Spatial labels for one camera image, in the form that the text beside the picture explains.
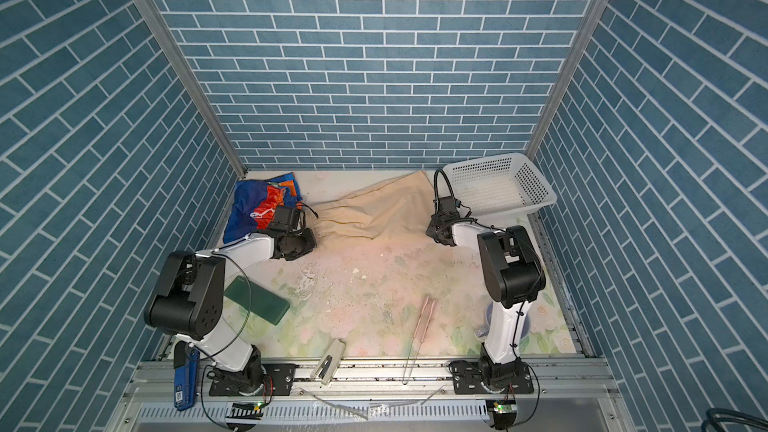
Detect beige shorts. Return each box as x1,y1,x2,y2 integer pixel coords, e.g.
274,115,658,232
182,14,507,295
309,171,433,249

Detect rainbow striped shorts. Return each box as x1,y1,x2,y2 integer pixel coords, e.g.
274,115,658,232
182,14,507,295
223,173,303,244

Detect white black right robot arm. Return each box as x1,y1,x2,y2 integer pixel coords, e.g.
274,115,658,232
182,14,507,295
426,195,546,382

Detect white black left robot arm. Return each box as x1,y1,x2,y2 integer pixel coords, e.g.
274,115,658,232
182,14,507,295
144,203,316,373

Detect white plastic laundry basket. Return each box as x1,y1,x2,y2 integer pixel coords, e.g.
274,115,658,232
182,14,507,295
443,153,557,216

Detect dark green rectangular block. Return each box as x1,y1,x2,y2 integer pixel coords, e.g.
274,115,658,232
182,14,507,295
224,276,290,325

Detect lavender bowl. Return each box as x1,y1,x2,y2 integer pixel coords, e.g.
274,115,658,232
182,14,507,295
475,304,531,339

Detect blue handheld tool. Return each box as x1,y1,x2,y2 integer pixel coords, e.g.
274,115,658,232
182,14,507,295
173,341,200,411

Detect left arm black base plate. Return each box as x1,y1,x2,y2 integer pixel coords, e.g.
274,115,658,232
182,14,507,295
205,363,297,398

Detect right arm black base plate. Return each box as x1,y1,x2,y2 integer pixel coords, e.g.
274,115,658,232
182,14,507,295
448,359,534,395

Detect aluminium front rail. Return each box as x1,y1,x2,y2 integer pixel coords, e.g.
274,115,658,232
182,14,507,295
119,355,619,403

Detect black cable bundle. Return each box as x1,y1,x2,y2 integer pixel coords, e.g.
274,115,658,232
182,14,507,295
700,406,768,432

